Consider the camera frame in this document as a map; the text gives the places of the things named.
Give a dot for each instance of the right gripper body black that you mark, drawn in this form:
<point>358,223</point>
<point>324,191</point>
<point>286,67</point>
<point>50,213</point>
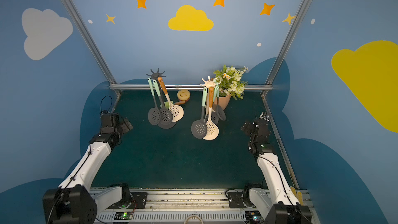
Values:
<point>249,127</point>

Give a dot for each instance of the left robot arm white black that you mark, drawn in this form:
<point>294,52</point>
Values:
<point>71,202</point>

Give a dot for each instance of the cream skimmer wooden handle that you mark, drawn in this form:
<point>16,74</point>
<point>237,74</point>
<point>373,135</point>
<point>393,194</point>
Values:
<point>212,129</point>
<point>176,110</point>

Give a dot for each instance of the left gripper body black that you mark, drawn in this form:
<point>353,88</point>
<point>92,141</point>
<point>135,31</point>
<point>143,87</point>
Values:
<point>121,124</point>

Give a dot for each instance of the yellow smiley sponge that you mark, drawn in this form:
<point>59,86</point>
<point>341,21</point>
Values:
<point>183,95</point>

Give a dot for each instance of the cream utensil rack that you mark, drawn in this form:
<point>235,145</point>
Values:
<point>209,83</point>

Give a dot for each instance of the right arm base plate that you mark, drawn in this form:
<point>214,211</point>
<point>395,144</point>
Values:
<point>235,199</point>

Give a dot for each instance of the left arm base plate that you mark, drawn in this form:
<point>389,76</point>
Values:
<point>138,201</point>

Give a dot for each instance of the pink pot with flowers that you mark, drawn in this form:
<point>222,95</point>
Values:
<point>230,83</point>

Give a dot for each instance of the dark grey utensil rack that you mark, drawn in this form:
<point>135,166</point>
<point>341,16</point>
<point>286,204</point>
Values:
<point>155,75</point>

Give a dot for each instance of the grey skimmer mint handle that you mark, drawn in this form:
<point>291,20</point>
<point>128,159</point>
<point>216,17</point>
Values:
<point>198,127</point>
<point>220,112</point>
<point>166,115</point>

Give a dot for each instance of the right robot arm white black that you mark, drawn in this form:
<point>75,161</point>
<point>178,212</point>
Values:
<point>280,205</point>

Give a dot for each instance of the small green trowel wooden handle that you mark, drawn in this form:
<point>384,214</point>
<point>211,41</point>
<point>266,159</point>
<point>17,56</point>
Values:
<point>176,103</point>

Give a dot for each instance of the grey skimmer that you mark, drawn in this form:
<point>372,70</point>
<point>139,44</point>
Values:
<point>154,115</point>

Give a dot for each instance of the yellow blue work glove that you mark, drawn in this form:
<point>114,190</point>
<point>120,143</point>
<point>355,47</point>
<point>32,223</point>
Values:
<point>298,194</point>

